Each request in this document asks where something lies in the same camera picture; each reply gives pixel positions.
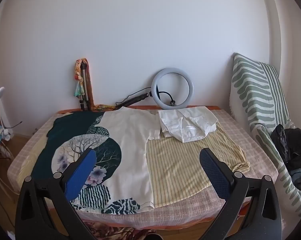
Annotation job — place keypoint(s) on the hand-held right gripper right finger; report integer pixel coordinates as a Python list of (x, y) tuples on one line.
[(213, 170)]

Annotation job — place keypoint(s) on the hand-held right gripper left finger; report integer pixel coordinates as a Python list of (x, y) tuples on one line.
[(81, 172)]

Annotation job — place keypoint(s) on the white and green printed shirt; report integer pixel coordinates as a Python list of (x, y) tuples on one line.
[(130, 142)]

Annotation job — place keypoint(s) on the pile of black clothes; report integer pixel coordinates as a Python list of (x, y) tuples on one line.
[(290, 145)]

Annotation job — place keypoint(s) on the yellow striped shirt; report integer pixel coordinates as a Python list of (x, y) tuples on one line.
[(178, 165)]

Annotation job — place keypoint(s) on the beige plaid blanket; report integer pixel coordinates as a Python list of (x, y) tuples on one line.
[(253, 155)]

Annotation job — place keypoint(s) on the small white shirt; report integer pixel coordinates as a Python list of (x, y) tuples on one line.
[(190, 127)]

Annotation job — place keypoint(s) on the pale yellow cloth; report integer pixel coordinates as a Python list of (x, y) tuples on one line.
[(33, 152)]

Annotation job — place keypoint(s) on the dark floral cloth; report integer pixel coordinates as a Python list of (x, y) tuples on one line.
[(100, 231)]

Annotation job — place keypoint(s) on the green and white patterned cloth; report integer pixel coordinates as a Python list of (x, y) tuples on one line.
[(248, 85)]

